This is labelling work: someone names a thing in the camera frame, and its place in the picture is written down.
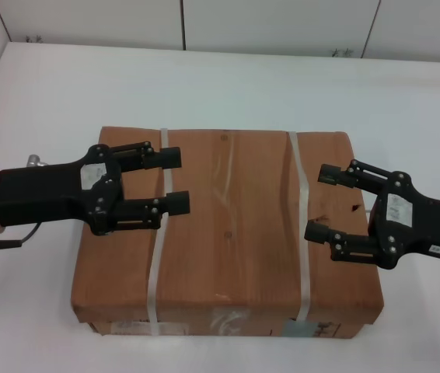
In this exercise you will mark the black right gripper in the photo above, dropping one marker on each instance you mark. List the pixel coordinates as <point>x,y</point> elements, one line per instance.
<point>418,225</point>

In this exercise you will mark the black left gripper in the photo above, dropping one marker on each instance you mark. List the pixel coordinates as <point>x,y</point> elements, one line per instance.
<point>49,194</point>

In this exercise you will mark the brown cardboard box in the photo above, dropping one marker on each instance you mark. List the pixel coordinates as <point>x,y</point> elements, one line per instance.
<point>235,241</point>

